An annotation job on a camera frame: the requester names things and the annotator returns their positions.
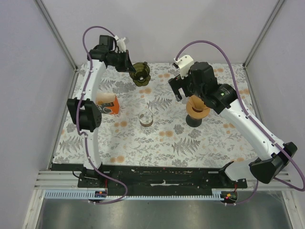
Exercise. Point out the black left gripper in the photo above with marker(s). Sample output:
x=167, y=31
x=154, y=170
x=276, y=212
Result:
x=127, y=66

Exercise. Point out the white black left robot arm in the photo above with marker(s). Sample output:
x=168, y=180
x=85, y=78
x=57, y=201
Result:
x=85, y=114

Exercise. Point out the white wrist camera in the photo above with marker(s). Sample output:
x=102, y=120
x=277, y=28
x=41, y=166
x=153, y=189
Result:
x=120, y=44
x=184, y=63

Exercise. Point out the dark green glass jar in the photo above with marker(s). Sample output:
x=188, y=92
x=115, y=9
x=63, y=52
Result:
x=141, y=76

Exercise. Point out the white slotted cable duct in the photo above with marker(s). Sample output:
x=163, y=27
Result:
x=102, y=195

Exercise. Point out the right aluminium frame post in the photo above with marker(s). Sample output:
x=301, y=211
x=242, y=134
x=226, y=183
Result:
x=267, y=25

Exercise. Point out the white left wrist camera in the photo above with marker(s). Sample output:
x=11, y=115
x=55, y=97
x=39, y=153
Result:
x=120, y=44

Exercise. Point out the brown paper coffee filters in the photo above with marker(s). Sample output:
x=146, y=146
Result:
x=104, y=98

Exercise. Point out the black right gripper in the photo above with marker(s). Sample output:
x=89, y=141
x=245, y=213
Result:
x=177, y=83

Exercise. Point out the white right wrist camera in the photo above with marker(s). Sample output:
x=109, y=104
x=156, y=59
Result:
x=184, y=63

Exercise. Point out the single brown paper coffee filter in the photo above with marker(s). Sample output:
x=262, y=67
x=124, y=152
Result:
x=196, y=103

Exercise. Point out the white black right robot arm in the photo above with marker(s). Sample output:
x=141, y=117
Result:
x=197, y=78

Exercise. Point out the floral patterned table mat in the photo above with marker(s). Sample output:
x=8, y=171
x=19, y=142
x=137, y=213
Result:
x=169, y=141

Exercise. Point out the round bamboo dripper holder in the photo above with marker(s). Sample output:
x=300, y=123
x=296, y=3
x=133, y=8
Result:
x=197, y=115

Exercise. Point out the orange coffee filter box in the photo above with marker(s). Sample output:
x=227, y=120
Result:
x=109, y=108

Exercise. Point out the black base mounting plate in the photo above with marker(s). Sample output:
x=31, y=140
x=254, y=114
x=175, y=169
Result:
x=139, y=179

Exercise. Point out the aluminium front rail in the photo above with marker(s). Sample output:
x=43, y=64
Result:
x=65, y=180

